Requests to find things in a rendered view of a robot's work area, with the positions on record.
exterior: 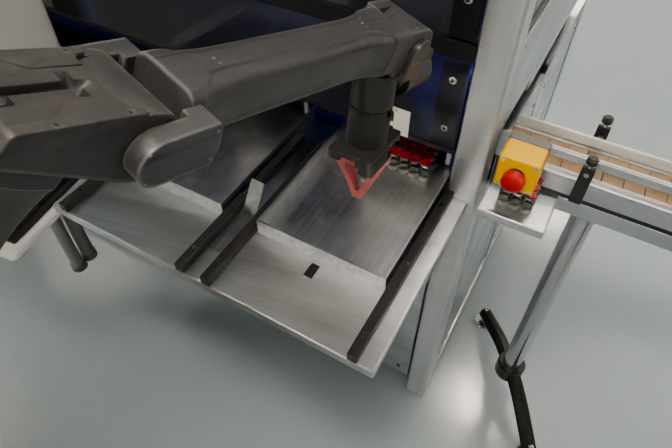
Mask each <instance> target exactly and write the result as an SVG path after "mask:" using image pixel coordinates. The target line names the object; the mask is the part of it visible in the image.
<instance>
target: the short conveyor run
mask: <svg viewBox="0 0 672 448"><path fill-rule="evenodd" d="M601 122H602V123H603V124H604V125H602V124H599V125H598V127H597V129H596V132H595V134H594V136H591V135H588V134H585V133H582V132H578V131H575V130H572V129H569V128H566V127H562V126H559V125H556V124H553V123H550V122H547V121H543V120H540V119H537V118H534V117H531V116H528V115H524V114H522V115H521V118H520V120H517V122H515V124H514V126H513V128H512V130H511V132H513V131H514V132H517V133H521V134H524V135H527V136H530V137H533V138H536V139H539V140H542V141H545V142H548V143H551V144H552V148H551V150H550V153H549V156H548V158H547V161H546V164H545V166H544V169H543V171H542V174H541V176H540V177H541V178H542V179H543V183H542V187H541V189H540V190H543V191H546V192H549V193H551V194H554V195H557V196H558V197H559V198H558V200H557V203H556V205H555V208H554V209H557V210H559V211H562V212H565V213H568V214H570V215H573V216H576V217H579V218H581V219H584V220H587V221H589V222H592V223H595V224H598V225H600V226H603V227H606V228H609V229H611V230H614V231H617V232H619V233H622V234H625V235H628V236H630V237H633V238H636V239H639V240H641V241H644V242H647V243H649V244H652V245H655V246H658V247H660V248H663V249H666V250H669V251H671V252H672V161H670V160H667V159H664V158H661V157H658V156H655V155H651V154H648V153H645V152H642V151H639V150H635V149H632V148H629V147H626V146H623V145H620V144H616V143H613V142H610V141H607V140H606V139H607V137H608V135H609V133H610V130H611V127H609V125H612V124H613V122H614V117H613V116H612V115H604V116H603V118H602V121H601Z"/></svg>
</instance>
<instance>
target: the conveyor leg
mask: <svg viewBox="0 0 672 448"><path fill-rule="evenodd" d="M593 225H594V223H592V222H589V221H587V220H584V219H581V218H579V217H576V216H573V215H570V216H569V218H568V220H567V223H566V225H565V227H564V229H563V231H562V233H561V236H560V238H559V240H558V242H557V244H556V246H555V248H554V251H553V253H552V255H551V257H550V259H549V261H548V264H547V266H546V268H545V270H544V272H543V274H542V277H541V279H540V281H539V283H538V285H537V287H536V290H535V292H534V294H533V296H532V298H531V300H530V303H529V305H528V307H527V309H526V311H525V313H524V316H523V318H522V320H521V322H520V324H519V326H518V328H517V331H516V333H515V335H514V337H513V339H512V341H511V344H510V346H509V348H508V350H507V352H506V354H505V357H504V359H503V361H504V364H505V366H506V367H507V368H509V369H511V370H516V369H518V368H519V367H520V366H521V364H522V362H523V360H524V358H525V356H526V354H527V352H528V350H529V348H530V346H531V344H532V342H533V340H534V339H535V337H536V335H537V333H538V331H539V329H540V327H541V325H542V323H543V321H544V319H545V317H546V315H547V314H548V312H549V310H550V308H551V306H552V304H553V302H554V300H555V298H556V296H557V294H558V292H559V290H560V288H561V287H562V285H563V283H564V281H565V279H566V277H567V275H568V273H569V271H570V269H571V267H572V265H573V263H574V261H575V260H576V258H577V256H578V254H579V252H580V250H581V248H582V246H583V244H584V242H585V240H586V238H587V236H588V235H589V233H590V231H591V229H592V227H593Z"/></svg>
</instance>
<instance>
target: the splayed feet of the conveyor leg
mask: <svg viewBox="0 0 672 448"><path fill-rule="evenodd" d="M474 322H475V324H476V325H477V326H478V327H479V328H482V329H487V330H488V332H489V334H490V336H491V338H492V340H493V342H494V344H495V346H496V349H497V351H498V354H499V357H498V359H497V361H496V363H495V371H496V373H497V375H498V376H499V377H500V378H501V379H502V380H504V381H507V382H508V385H509V389H510V393H511V397H512V402H513V406H514V411H515V417H516V422H517V428H518V433H519V438H520V445H518V446H517V447H516V448H536V444H535V439H534V433H533V428H532V423H531V418H530V413H529V408H528V403H527V399H526V394H525V391H524V387H523V383H522V380H521V375H522V374H523V372H524V370H525V361H524V360H523V362H522V364H521V366H520V367H519V368H518V369H516V370H511V369H509V368H507V367H506V366H505V364H504V361H503V359H504V357H505V354H506V352H507V350H508V348H509V346H510V345H509V343H508V340H507V338H506V336H505V334H504V332H503V330H502V328H501V327H500V325H499V323H498V321H497V320H496V318H495V316H494V314H493V313H492V311H491V310H490V309H488V308H484V309H483V310H481V312H480V313H477V314H476V315H475V317H474Z"/></svg>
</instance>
